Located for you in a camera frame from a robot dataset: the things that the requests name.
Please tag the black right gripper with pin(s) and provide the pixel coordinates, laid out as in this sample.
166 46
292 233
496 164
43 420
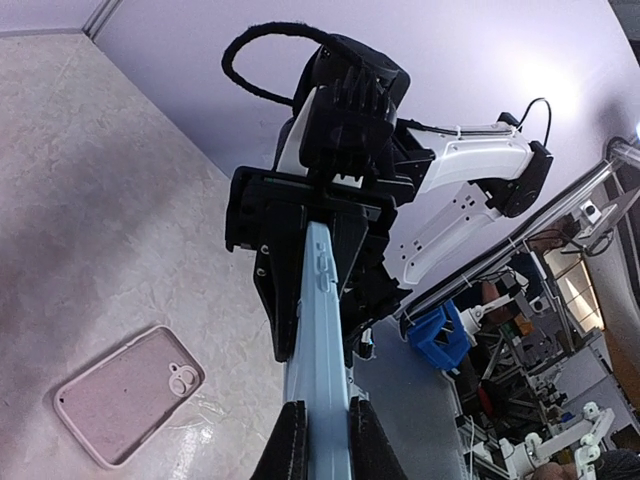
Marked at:
267 211

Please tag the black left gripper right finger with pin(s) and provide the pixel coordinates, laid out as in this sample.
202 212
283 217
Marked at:
372 454

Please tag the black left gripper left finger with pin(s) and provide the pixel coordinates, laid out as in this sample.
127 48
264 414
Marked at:
285 455

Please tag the light blue phone case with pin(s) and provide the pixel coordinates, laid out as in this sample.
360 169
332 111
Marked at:
316 373

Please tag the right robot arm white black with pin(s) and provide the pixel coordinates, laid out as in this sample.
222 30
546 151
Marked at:
465 177

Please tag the clear pink phone case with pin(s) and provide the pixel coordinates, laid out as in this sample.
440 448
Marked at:
115 406

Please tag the right aluminium frame post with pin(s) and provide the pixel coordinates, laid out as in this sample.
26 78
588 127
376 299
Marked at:
99 18

